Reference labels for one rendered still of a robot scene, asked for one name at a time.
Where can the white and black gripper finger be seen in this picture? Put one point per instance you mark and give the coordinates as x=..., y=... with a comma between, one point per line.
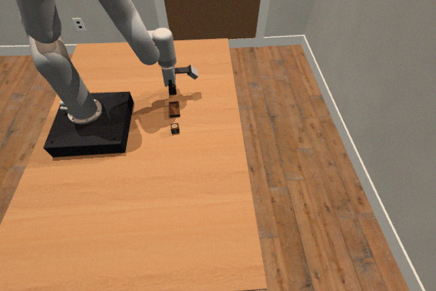
x=172, y=89

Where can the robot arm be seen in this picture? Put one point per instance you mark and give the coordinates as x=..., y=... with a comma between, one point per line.
x=40, y=19

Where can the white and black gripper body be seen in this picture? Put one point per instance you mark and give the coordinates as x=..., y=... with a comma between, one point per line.
x=168, y=74

